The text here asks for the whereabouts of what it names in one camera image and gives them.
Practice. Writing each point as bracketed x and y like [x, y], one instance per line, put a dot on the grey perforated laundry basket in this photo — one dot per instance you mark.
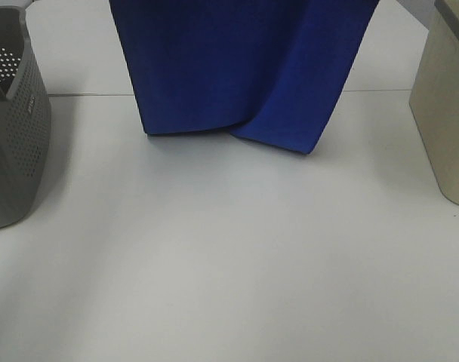
[25, 118]

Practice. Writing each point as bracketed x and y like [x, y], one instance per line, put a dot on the beige plastic bin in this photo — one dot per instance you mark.
[434, 99]

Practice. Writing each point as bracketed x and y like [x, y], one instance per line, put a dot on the blue towel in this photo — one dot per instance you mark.
[267, 71]

